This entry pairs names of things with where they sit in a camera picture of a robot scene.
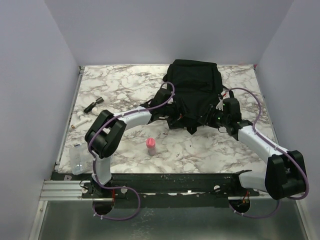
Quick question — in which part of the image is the white pipe fitting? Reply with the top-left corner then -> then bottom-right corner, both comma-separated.
69,107 -> 102,131

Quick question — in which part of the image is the aluminium frame rail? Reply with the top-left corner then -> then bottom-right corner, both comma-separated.
39,180 -> 93,201

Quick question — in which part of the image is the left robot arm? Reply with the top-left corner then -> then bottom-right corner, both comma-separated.
84,88 -> 189,198

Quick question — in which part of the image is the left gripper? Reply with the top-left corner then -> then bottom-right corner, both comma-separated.
159,97 -> 195,129

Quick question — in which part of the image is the black backpack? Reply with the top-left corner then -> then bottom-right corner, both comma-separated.
162,59 -> 226,135

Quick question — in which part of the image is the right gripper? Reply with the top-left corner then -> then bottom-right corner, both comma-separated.
198,104 -> 230,129

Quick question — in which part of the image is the clear plastic box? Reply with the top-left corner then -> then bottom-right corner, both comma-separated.
68,143 -> 115,176

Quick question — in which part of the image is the black mounting rail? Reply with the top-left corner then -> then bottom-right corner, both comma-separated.
50,172 -> 259,214

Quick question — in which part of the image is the black cylinder tool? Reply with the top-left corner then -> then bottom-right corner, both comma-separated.
83,97 -> 104,114

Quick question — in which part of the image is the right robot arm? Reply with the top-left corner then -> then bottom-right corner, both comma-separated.
201,98 -> 308,200

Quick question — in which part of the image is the pink lidded bottle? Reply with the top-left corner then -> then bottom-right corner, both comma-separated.
145,137 -> 156,156

